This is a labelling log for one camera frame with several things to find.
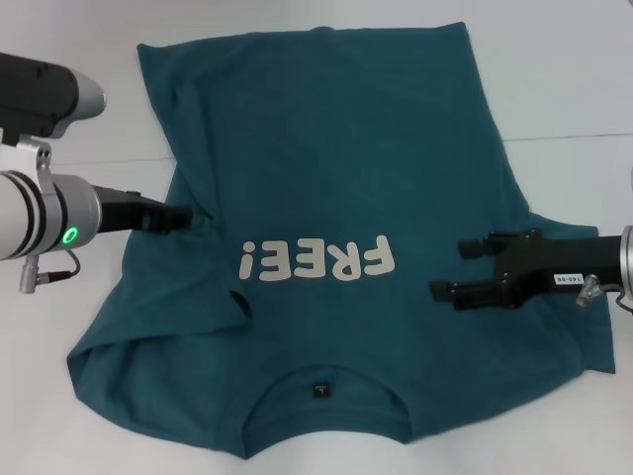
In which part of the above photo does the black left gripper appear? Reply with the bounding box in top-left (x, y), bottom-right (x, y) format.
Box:
top-left (93, 185), bottom-right (194, 234)

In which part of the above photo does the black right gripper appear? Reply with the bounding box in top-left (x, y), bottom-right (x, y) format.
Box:
top-left (430, 228), bottom-right (625, 313)

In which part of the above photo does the teal t-shirt with FREE print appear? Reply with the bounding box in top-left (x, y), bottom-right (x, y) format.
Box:
top-left (66, 22), bottom-right (617, 449)

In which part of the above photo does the silver plug with dark cable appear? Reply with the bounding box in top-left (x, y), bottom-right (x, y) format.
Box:
top-left (577, 276), bottom-right (633, 316)
top-left (18, 251), bottom-right (83, 294)

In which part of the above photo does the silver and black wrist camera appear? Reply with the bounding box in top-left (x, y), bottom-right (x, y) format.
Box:
top-left (0, 51), bottom-right (108, 140)

